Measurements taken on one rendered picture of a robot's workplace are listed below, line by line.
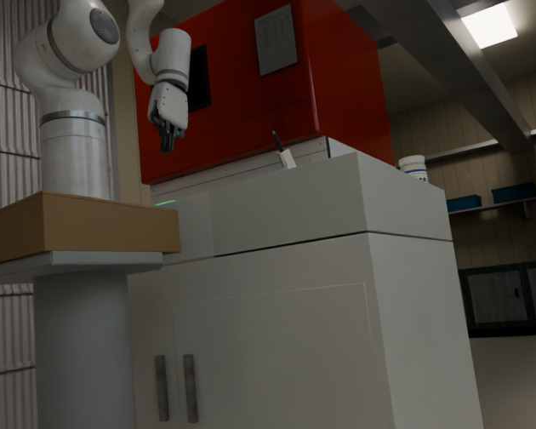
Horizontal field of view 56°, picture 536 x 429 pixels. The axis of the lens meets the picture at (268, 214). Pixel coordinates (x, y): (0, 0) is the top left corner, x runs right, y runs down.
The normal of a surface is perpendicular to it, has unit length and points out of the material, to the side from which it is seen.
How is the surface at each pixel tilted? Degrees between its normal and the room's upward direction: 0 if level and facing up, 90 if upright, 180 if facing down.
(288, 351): 90
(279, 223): 90
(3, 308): 90
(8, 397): 90
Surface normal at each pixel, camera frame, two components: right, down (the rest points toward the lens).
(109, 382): 0.69, -0.18
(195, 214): -0.54, -0.07
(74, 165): 0.28, -0.24
